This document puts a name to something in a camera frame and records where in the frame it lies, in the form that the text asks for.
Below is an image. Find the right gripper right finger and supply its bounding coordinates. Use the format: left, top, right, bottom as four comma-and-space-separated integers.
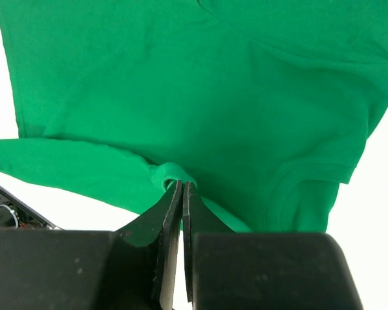
182, 182, 363, 309

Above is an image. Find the green t shirt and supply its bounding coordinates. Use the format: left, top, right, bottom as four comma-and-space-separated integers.
0, 1, 388, 232

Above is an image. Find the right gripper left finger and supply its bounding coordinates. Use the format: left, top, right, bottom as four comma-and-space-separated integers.
0, 181, 183, 309

